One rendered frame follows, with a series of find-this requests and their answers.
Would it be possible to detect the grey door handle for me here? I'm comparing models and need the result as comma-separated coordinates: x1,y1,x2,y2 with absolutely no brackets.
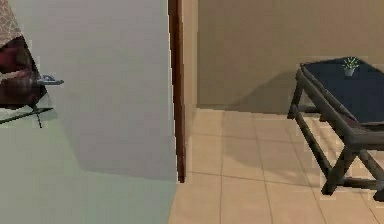
37,74,65,86

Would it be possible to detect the small potted green plant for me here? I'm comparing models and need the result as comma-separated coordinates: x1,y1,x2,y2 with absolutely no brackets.
342,56,360,78

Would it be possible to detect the brown wooden door frame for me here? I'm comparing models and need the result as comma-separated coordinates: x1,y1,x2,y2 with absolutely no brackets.
167,0,187,184

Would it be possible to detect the patterned beige cloth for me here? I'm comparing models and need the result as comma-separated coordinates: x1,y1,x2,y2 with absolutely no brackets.
0,0,23,48

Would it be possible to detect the dark grey glass-top table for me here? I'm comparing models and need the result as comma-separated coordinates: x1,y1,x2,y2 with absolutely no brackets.
287,57,384,202

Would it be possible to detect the dark red brown armchair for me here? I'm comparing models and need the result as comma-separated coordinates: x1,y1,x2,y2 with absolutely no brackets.
0,35,54,129

